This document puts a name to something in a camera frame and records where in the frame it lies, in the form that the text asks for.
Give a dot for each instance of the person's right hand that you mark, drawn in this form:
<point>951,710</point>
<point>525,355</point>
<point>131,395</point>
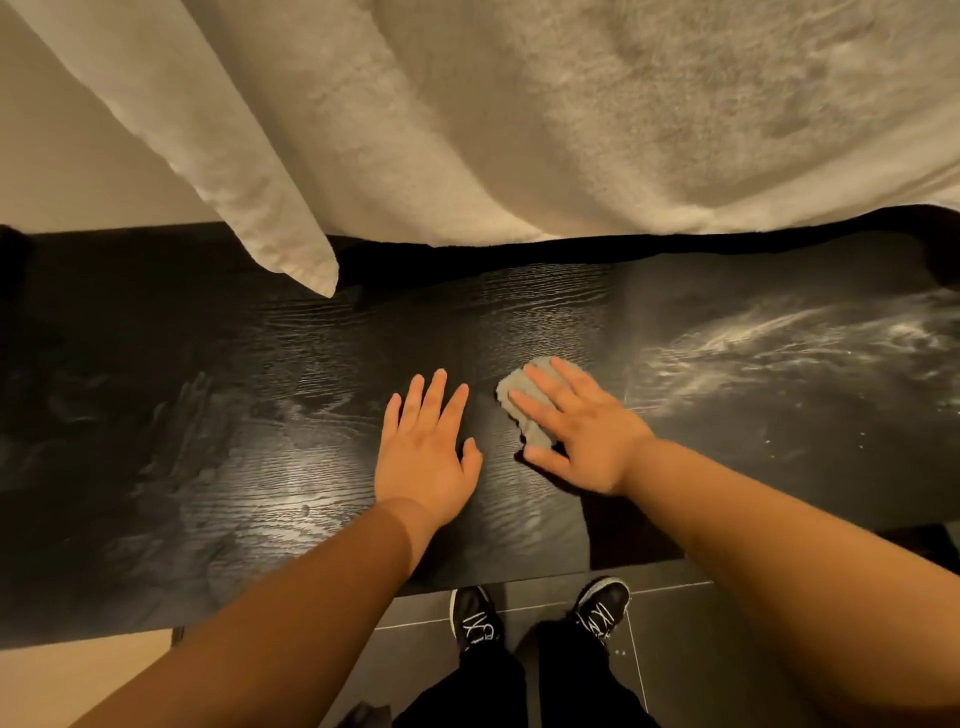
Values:
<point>596,442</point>

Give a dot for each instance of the person's left hand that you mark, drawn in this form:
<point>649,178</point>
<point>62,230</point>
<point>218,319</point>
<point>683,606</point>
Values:
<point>420,472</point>

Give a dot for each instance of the person's right thumb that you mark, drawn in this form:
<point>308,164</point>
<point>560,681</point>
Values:
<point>546,459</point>

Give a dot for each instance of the person's left little finger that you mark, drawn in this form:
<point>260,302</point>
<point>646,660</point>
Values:
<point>391,417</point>

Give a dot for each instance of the person's right middle finger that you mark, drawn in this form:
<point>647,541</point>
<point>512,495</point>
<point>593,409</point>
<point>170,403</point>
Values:
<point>551,388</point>

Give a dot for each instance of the person's left middle finger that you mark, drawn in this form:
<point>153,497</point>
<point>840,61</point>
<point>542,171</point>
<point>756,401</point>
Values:
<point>433,399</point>

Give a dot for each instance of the person's left thumb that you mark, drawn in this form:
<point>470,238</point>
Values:
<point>472,461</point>

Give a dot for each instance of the grey cleaning cloth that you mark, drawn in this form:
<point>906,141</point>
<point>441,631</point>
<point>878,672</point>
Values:
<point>517,390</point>

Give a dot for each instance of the person's right forearm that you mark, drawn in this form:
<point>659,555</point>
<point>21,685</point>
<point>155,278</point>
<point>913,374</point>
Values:
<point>795,577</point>

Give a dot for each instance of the person's left forearm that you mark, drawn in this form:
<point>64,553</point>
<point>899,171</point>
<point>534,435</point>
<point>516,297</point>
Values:
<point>300,622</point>

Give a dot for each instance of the person's left black shoe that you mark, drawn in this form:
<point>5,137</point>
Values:
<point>475,616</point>

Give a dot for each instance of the person's black shoe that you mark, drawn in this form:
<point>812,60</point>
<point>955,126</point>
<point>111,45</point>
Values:
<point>475,616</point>
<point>602,607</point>

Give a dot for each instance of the person's right black shoe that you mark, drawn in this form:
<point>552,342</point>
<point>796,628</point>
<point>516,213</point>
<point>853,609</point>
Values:
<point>602,607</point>

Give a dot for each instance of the person's black trousers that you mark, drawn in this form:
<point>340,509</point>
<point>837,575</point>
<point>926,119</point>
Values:
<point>525,686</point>

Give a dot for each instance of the white hanging towel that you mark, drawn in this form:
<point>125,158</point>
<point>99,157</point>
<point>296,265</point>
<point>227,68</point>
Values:
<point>525,120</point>

